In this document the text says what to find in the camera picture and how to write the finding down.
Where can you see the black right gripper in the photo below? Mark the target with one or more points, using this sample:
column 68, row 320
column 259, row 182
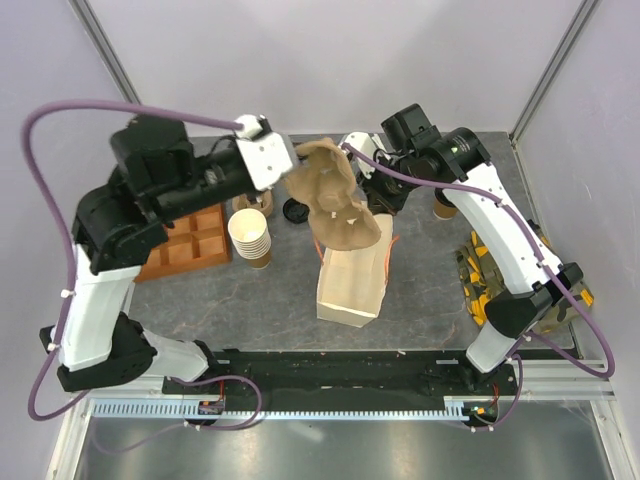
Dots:
column 378, row 202

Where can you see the brown paper coffee cup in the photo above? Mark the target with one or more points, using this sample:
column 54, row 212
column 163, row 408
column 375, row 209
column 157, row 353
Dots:
column 444, row 210

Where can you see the white paper takeout bag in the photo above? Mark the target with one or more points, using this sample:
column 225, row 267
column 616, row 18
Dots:
column 352, row 284

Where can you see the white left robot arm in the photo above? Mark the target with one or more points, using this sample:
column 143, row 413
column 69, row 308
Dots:
column 158, row 179

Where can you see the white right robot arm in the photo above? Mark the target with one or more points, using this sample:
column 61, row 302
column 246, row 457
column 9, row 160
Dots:
column 460, row 168

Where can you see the cardboard cup carrier tray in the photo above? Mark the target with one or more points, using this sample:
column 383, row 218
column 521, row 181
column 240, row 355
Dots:
column 263, row 203

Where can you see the camouflage yellow green cloth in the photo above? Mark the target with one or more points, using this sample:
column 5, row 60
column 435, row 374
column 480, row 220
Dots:
column 482, row 280

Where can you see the stack of paper cups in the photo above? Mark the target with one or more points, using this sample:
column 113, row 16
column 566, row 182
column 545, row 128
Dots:
column 249, row 233

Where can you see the orange compartment organizer tray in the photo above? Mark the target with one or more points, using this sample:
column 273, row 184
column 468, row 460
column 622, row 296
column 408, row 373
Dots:
column 195, row 242

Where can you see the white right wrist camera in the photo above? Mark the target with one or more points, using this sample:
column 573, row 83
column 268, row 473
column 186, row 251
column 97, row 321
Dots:
column 366, row 144

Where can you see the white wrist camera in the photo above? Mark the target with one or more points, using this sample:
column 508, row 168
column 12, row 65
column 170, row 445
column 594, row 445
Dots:
column 268, row 156
column 366, row 144

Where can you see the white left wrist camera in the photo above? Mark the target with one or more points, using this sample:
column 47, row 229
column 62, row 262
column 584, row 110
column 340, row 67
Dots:
column 268, row 156

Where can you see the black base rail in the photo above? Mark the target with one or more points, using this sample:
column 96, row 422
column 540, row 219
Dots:
column 428, row 373

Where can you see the grey slotted cable duct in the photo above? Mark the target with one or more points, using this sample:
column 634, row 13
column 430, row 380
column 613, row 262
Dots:
column 193, row 409

